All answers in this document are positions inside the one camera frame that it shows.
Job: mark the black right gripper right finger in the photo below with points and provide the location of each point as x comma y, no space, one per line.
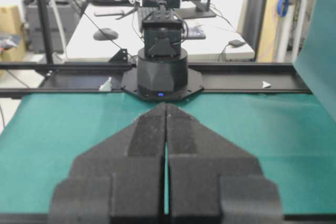
212,180

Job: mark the cardboard box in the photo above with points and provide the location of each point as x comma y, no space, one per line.
12,35

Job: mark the white office desk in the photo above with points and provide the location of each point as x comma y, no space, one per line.
207,39

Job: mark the green table mat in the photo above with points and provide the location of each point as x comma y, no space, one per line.
292,135

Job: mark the black computer mouse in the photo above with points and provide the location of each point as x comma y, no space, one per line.
104,34

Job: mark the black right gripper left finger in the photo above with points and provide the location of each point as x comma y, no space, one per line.
119,180

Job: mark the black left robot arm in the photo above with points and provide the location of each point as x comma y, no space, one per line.
162,72

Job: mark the black aluminium rail frame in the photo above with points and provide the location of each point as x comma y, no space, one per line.
115,77

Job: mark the black vertical frame post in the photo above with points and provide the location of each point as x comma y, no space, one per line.
45,30

